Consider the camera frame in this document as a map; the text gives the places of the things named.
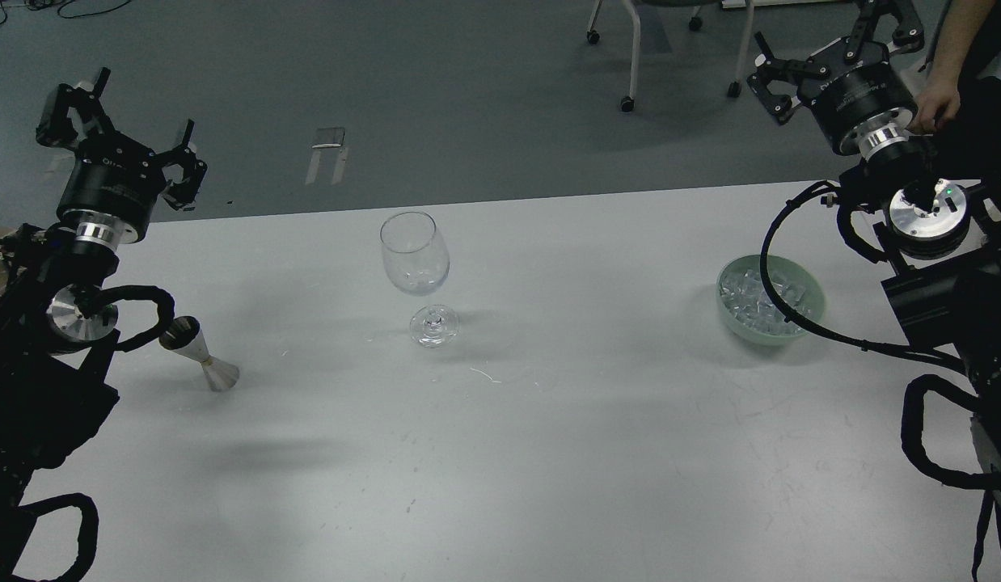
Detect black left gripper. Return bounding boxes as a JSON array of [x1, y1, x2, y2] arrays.
[[37, 69, 208, 243]]

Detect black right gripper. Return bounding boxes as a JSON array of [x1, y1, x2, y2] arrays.
[[747, 0, 926, 156]]

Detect steel double jigger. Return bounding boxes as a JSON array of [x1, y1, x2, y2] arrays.
[[158, 314, 239, 393]]

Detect clear ice cubes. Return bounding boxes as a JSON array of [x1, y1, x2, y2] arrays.
[[718, 268, 817, 340]]

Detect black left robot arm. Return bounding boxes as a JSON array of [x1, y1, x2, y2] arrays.
[[0, 69, 208, 581]]

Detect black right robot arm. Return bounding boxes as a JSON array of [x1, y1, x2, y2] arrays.
[[747, 1, 1001, 575]]

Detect clear wine glass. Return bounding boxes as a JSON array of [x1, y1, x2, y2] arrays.
[[379, 211, 459, 348]]

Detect person hand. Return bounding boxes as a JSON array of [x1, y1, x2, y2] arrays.
[[908, 73, 961, 135]]

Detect seated person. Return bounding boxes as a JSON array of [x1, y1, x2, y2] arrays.
[[926, 1, 1001, 179]]

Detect white rolling chair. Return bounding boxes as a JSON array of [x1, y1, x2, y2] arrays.
[[619, 1, 756, 113]]

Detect green bowl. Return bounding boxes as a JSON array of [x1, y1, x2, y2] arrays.
[[716, 255, 826, 347]]

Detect black floor cables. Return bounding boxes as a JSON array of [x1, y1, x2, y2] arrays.
[[0, 0, 134, 35]]

